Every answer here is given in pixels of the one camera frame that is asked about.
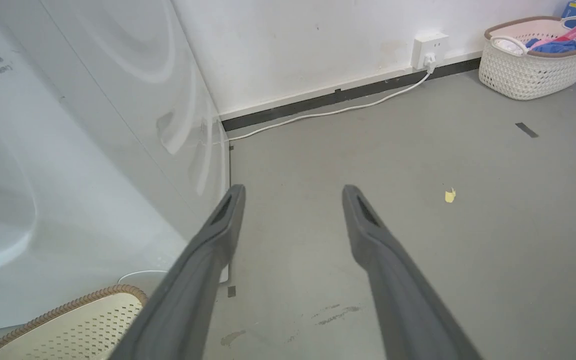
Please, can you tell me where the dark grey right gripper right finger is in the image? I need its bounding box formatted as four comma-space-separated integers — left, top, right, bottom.
342, 184, 484, 360

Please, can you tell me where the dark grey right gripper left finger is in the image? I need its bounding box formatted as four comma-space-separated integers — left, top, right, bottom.
109, 184, 247, 360

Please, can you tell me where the cream perforated basket brown rim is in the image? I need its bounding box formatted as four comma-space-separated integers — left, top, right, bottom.
0, 284, 148, 360

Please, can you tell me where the white washing machine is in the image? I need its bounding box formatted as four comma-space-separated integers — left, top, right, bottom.
0, 0, 231, 332

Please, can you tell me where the white woven laundry basket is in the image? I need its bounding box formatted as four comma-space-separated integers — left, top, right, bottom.
478, 16, 576, 101

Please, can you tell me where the white garment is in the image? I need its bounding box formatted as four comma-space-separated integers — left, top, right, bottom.
495, 38, 527, 55

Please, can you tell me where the blue garment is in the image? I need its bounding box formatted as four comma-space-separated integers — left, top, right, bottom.
525, 38, 576, 55

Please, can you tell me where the white power cable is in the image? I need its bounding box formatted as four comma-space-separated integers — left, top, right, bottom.
216, 54, 437, 144

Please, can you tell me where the white wall power socket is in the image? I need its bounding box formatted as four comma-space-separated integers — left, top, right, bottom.
411, 32, 450, 71

